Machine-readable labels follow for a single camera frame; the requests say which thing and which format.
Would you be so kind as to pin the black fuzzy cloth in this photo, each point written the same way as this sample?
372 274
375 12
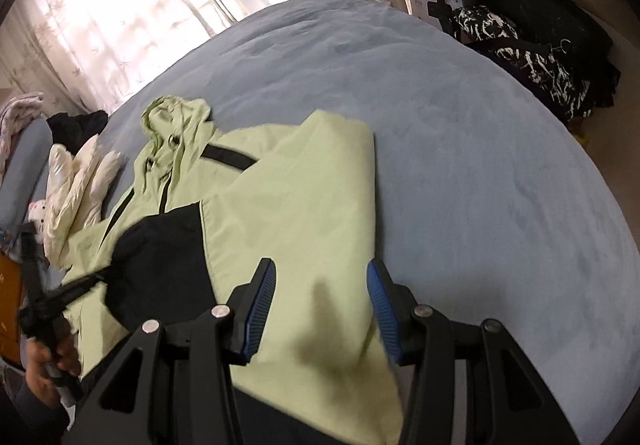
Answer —
75 125

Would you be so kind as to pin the person's left forearm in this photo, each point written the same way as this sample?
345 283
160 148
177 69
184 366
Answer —
27 420

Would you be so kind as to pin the rolled blue blanket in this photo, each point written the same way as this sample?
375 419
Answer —
25 165

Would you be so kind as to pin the pink white plush toy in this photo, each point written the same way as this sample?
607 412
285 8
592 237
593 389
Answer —
40 216

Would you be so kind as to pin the black white patterned garment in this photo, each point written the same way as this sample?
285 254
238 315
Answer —
525 60

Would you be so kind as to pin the wooden headboard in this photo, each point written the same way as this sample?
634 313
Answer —
7 300

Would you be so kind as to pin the white down jacket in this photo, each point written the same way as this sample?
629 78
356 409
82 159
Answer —
80 185

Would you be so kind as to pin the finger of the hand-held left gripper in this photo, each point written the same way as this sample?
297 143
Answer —
82 286

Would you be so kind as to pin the blue bed blanket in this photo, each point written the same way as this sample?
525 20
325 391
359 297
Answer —
450 150

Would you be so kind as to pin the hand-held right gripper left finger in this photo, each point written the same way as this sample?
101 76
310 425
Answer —
260 307

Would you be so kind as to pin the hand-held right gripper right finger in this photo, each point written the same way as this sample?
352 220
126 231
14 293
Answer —
384 312

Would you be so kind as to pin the light green black jacket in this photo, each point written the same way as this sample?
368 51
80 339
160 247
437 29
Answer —
300 200

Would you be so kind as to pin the person's left hand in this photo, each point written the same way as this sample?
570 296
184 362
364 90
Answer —
37 370

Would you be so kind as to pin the pale patterned blanket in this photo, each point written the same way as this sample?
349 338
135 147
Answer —
15 112

